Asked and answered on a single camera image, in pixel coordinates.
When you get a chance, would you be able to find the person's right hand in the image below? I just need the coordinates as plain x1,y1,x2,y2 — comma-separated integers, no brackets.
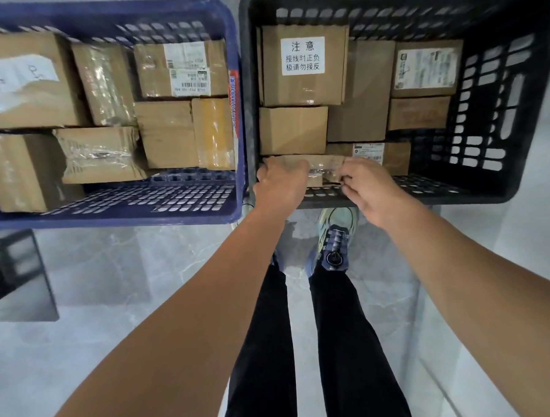
338,155,418,234

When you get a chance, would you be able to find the person's left hand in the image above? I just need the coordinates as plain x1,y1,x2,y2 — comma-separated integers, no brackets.
251,154,315,223

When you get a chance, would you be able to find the brown box torn white label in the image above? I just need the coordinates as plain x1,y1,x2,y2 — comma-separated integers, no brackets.
259,151,349,192

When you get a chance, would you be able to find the small brown box amber tape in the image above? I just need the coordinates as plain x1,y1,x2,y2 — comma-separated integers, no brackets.
190,95,237,173

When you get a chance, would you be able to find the taped brown box red print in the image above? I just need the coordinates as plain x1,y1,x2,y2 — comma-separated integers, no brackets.
385,95,454,133

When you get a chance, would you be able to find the large plain brown box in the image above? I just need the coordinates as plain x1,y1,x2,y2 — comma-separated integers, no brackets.
321,38,403,145

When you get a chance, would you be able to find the brown box square white label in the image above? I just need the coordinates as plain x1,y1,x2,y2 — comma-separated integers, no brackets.
254,21,355,111

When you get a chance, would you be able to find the brown box barcode label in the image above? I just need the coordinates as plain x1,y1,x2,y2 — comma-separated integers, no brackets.
387,38,467,100

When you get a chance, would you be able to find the medium plain brown seamed box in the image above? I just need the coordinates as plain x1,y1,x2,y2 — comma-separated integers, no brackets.
133,98,201,172

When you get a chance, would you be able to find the black plastic crate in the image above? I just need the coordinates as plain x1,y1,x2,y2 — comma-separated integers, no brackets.
237,0,550,218

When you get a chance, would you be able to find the blue plastic crate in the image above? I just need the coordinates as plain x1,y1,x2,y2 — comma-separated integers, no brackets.
0,0,251,237

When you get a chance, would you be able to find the thin brown box wide label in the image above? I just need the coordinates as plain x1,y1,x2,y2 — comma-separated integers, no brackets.
131,39,231,102

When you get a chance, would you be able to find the brown box round hole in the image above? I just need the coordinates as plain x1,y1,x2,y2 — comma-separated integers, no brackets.
52,124,149,187

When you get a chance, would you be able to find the tall brown box glossy tape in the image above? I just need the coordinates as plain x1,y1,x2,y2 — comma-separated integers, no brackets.
70,40,141,131

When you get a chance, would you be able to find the brown box peeling white label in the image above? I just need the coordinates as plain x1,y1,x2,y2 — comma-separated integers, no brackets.
0,29,93,133

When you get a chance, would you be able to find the square brown box clear tape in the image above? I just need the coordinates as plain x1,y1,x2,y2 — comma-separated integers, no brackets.
0,127,88,215

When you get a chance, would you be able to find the person's left forearm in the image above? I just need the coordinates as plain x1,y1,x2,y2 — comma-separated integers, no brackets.
22,207,299,417

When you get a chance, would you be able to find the person's right forearm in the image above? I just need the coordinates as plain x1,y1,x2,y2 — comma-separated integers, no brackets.
380,196,550,417

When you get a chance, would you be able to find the person's right shoe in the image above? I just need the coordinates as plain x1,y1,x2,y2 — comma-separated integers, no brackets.
301,206,360,277

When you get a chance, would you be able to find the person's right leg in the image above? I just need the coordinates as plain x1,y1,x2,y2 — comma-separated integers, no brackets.
307,260,414,417

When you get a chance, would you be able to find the person's leg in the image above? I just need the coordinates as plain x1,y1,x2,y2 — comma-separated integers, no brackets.
212,259,299,417
307,260,414,417

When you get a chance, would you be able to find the person's left leg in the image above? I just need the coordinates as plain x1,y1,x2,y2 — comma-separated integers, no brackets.
212,259,299,417

